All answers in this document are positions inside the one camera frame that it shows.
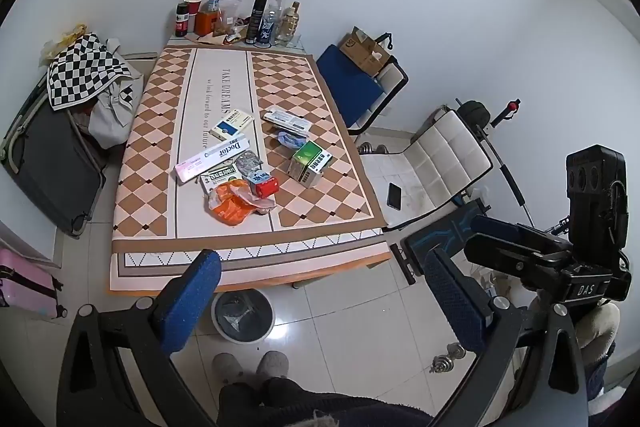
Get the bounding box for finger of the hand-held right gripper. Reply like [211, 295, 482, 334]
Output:
[464, 233, 571, 293]
[472, 215, 573, 253]

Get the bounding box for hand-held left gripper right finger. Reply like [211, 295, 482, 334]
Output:
[424, 248, 593, 427]

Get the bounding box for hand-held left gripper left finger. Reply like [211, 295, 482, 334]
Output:
[57, 249, 222, 427]

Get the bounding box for grey trash bin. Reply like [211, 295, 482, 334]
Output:
[211, 291, 276, 345]

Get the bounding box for long white pink box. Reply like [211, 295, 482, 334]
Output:
[175, 137, 251, 182]

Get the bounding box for cream and blue medicine box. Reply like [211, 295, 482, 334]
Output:
[210, 109, 254, 142]

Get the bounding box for black bench with blue lines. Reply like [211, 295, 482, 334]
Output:
[390, 199, 493, 285]

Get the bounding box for grey slipper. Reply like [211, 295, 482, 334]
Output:
[256, 350, 290, 379]
[212, 353, 244, 380]

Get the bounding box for white padded lounge chair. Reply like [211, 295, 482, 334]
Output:
[357, 107, 496, 230]

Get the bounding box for orange plastic bag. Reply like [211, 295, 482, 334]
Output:
[206, 181, 277, 226]

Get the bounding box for black exercise machine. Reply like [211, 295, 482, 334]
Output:
[457, 98, 536, 228]

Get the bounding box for green white medicine box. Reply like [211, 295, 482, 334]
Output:
[200, 167, 241, 195]

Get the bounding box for person's dark pants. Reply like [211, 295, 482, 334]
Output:
[218, 377, 436, 427]

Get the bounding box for pink suitcase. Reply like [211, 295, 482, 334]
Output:
[0, 249, 68, 320]

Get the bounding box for diamond patterned tablecloth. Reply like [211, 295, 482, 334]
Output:
[109, 47, 392, 293]

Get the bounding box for crumpled blue wrapper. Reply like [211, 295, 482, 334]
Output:
[276, 132, 308, 150]

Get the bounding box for grey suitcase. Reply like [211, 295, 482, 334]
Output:
[2, 72, 108, 238]

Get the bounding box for white cloth bag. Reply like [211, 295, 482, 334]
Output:
[89, 39, 146, 150]

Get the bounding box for flat white blue box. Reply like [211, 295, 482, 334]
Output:
[263, 107, 309, 135]

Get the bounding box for blue chair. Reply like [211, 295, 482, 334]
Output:
[316, 44, 408, 142]

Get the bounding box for cardboard box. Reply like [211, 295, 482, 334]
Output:
[339, 27, 392, 76]

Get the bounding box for black white checkered cloth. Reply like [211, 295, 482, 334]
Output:
[47, 33, 146, 112]

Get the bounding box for cola bottle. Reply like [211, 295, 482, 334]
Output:
[175, 0, 191, 38]

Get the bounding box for clear plastic bag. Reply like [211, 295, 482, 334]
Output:
[215, 0, 243, 38]

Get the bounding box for black spray can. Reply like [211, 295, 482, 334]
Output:
[246, 0, 269, 46]

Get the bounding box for yellow plastic bag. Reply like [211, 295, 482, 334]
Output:
[42, 24, 88, 58]

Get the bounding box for glass bottle with gold label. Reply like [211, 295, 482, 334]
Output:
[280, 2, 301, 48]

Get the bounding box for tall clear glass bottle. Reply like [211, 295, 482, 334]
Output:
[272, 0, 291, 45]

